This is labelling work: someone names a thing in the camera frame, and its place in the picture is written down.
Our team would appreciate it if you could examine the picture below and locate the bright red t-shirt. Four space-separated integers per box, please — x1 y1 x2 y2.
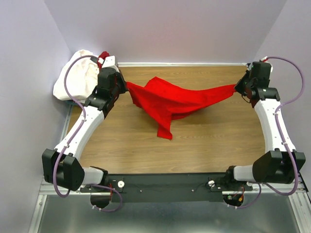
127 77 236 140

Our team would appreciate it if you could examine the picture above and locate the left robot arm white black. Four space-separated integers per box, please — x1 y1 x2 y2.
42 66 127 192

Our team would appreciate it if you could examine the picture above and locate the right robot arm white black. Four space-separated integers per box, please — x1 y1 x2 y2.
223 58 306 190

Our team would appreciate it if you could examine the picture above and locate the dark red t-shirt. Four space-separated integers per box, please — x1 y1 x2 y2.
97 51 110 69

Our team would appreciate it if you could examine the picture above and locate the white t-shirt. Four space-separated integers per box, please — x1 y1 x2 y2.
53 50 99 102

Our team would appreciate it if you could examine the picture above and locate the grey laundry basket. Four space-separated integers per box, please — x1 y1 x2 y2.
65 100 85 106

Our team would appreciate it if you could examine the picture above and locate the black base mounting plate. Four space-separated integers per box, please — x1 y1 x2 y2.
80 172 243 204

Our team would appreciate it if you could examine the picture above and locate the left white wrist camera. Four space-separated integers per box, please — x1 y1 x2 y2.
97 56 118 69

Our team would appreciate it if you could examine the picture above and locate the aluminium extrusion frame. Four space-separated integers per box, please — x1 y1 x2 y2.
28 101 83 233

